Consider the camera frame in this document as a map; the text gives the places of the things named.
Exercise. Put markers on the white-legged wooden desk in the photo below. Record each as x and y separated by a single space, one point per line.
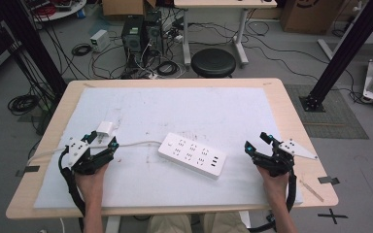
223 3

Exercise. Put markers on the white power supply box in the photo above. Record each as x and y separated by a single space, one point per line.
99 40

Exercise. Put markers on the white charger plug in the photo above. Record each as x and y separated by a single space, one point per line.
105 128

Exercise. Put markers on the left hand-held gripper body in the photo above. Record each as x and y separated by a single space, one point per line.
77 152

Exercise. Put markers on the person's left hand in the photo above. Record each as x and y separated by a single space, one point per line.
92 184

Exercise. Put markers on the black round stool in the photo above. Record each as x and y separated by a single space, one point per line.
213 62

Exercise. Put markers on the black metal stand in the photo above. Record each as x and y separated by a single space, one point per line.
346 48
35 45

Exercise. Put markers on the white power strip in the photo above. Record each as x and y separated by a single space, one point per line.
191 155

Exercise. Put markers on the large printed cardboard box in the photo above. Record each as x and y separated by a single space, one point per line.
309 16

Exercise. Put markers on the thin wooden stick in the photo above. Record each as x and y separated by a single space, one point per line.
311 191

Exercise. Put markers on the black tape strip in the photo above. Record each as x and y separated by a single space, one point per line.
328 180
29 170

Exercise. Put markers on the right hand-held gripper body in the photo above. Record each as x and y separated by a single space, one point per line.
281 158

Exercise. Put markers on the grey floor mat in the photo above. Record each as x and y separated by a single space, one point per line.
333 113

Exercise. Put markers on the round white table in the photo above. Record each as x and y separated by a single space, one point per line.
61 13

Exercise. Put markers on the person's legs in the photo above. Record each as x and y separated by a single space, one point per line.
175 224

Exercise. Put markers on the person's right hand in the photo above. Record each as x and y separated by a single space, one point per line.
276 186

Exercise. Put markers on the black computer tower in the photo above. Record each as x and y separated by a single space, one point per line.
132 39
153 32

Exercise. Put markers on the black tape cross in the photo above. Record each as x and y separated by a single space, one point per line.
332 216

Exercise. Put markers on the white foam mat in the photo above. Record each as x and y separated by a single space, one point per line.
175 106

